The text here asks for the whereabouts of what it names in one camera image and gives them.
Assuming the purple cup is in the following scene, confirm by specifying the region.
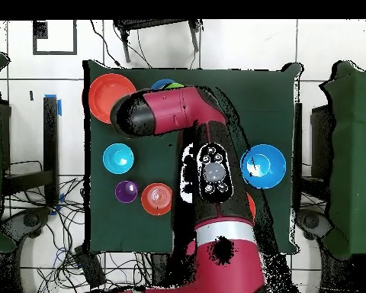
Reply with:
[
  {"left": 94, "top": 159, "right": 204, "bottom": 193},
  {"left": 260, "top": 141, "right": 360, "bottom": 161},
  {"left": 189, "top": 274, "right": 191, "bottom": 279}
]
[{"left": 114, "top": 179, "right": 140, "bottom": 204}]

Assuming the medium blue bowl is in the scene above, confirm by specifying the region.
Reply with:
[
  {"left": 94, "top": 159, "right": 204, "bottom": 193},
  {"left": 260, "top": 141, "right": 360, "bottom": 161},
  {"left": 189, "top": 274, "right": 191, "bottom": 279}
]
[{"left": 150, "top": 78, "right": 178, "bottom": 91}]

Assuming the small orange bowl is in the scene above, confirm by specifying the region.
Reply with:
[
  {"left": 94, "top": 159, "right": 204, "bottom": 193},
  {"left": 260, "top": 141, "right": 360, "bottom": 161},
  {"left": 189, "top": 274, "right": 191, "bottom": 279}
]
[{"left": 140, "top": 182, "right": 174, "bottom": 217}]

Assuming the light blue ribbed bowl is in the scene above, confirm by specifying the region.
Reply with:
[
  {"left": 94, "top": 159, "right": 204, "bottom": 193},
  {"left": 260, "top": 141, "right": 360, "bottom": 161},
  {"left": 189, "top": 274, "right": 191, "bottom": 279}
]
[{"left": 102, "top": 143, "right": 135, "bottom": 175}]

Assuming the large blue bowl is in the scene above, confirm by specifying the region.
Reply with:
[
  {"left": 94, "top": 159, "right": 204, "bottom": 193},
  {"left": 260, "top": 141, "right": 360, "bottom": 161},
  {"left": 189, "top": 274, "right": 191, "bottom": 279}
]
[{"left": 240, "top": 143, "right": 287, "bottom": 190}]

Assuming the large orange bowl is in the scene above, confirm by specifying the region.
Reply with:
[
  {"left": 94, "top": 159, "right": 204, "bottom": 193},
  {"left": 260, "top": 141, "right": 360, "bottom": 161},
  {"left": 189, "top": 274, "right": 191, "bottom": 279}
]
[
  {"left": 246, "top": 192, "right": 257, "bottom": 221},
  {"left": 88, "top": 72, "right": 137, "bottom": 125}
]

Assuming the dark green tablecloth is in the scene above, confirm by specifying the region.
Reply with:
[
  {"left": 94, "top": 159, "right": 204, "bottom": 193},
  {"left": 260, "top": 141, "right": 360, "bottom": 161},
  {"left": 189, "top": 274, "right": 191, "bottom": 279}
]
[{"left": 82, "top": 59, "right": 303, "bottom": 256}]

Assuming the blue tape strip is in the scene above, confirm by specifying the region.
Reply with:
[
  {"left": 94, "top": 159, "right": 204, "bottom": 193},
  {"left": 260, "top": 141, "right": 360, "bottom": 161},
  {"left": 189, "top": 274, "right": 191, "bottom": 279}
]
[{"left": 44, "top": 93, "right": 63, "bottom": 118}]

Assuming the black floor box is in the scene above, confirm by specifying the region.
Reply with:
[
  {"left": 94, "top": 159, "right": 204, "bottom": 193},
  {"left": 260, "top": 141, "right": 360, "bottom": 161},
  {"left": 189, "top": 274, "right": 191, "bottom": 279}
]
[{"left": 73, "top": 245, "right": 107, "bottom": 290}]

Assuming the black metal stand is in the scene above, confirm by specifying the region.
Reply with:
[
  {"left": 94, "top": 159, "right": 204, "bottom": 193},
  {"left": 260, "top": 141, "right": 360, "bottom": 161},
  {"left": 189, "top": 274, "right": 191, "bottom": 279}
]
[{"left": 113, "top": 19, "right": 204, "bottom": 64}]

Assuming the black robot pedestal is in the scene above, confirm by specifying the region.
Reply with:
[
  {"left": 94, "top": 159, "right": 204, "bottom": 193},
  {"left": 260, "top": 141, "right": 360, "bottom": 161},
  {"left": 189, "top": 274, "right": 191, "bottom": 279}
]
[{"left": 150, "top": 252, "right": 172, "bottom": 288}]

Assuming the black floor cable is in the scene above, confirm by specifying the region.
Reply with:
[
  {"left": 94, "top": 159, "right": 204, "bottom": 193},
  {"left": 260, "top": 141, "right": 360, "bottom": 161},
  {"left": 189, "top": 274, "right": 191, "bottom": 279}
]
[{"left": 89, "top": 19, "right": 123, "bottom": 68}]

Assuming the floor cable bundle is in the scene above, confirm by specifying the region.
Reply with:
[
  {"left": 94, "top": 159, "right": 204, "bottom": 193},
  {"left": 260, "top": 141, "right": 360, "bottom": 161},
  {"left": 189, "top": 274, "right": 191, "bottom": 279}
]
[{"left": 2, "top": 176, "right": 86, "bottom": 293}]

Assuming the black metal frame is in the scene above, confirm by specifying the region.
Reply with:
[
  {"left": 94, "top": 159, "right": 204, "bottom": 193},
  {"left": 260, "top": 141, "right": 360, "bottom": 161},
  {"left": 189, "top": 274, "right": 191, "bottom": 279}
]
[
  {"left": 293, "top": 101, "right": 336, "bottom": 211},
  {"left": 0, "top": 95, "right": 60, "bottom": 208}
]

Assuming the dark grey pedestal foot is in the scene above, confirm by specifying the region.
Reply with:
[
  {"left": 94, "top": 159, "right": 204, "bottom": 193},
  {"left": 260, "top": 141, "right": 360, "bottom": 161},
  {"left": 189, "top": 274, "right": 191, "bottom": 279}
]
[
  {"left": 1, "top": 207, "right": 53, "bottom": 242},
  {"left": 295, "top": 208, "right": 333, "bottom": 240}
]

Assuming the black square floor frame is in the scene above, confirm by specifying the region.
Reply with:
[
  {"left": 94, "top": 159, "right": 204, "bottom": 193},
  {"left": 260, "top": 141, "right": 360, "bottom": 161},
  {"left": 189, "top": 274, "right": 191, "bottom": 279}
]
[{"left": 32, "top": 19, "right": 78, "bottom": 56}]

